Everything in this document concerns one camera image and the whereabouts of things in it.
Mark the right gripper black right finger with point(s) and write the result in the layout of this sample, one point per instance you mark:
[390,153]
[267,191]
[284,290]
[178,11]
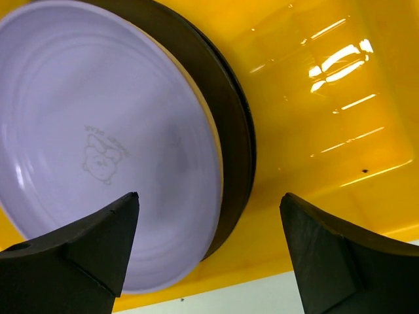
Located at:
[343,268]

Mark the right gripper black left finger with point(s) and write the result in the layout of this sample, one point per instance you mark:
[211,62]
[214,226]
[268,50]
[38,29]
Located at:
[78,268]

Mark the yellow plastic bin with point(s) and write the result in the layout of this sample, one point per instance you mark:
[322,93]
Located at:
[332,87]

